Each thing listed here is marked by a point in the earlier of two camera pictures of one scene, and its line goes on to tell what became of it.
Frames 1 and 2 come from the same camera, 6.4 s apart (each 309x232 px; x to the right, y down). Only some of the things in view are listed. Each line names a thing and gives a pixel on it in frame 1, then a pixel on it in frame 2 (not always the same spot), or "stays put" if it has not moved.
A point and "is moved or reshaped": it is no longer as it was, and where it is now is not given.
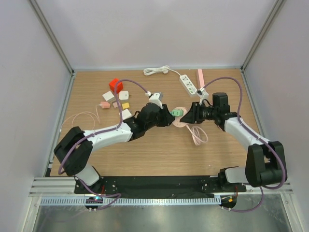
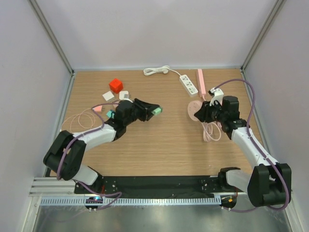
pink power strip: (201, 79) stays put
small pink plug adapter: (105, 105) is moved or reshaped
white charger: (109, 96) stays put
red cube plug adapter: (119, 85) stays put
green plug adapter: (177, 112) is moved or reshaped
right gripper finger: (192, 116) → (206, 112)
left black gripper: (167, 118) → (145, 108)
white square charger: (124, 95) stays put
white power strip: (188, 85) stays put
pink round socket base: (177, 122) is moved or reshaped
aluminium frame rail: (54, 186) stays put
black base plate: (160, 186) stays put
